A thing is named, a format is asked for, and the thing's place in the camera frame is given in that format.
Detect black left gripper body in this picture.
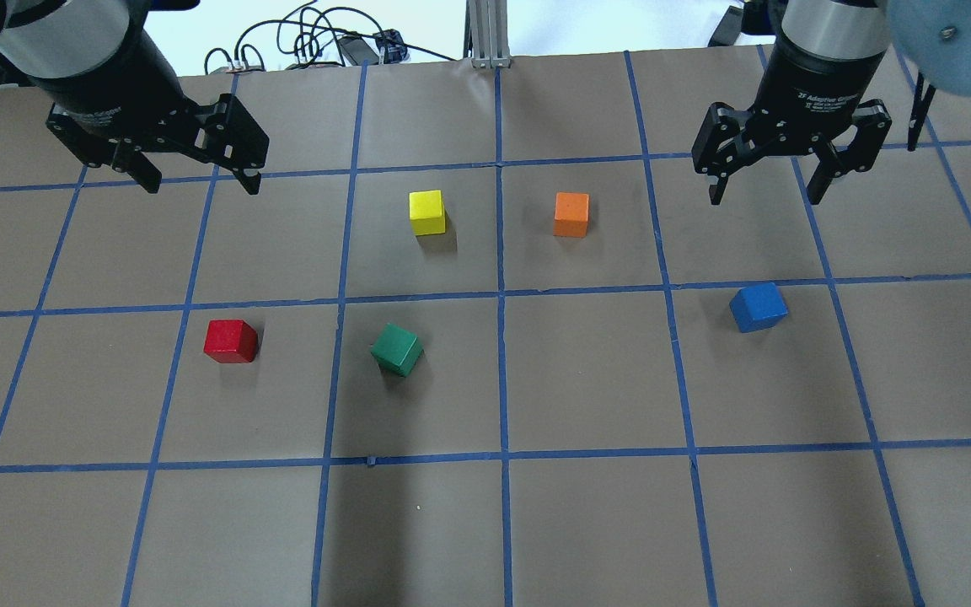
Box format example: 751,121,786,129
46,38,225,169

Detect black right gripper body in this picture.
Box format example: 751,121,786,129
744,38,874,155

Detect red wooden block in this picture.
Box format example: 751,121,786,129
201,319,260,364

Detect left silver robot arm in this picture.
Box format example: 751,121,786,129
0,1,270,195

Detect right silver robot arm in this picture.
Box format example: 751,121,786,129
691,1,971,205

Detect blue wooden block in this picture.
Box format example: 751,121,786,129
729,282,789,333

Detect orange wooden block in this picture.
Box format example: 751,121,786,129
552,191,590,239

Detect yellow wooden block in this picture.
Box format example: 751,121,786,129
408,190,447,237

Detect green wooden block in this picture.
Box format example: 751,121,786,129
370,323,424,378

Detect black power adapter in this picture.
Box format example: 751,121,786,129
336,34,380,66

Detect brown paper table cover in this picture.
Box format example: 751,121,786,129
0,47,971,606

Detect black tangled cables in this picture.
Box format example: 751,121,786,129
203,0,461,77

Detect aluminium frame post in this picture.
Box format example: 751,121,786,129
464,0,512,69

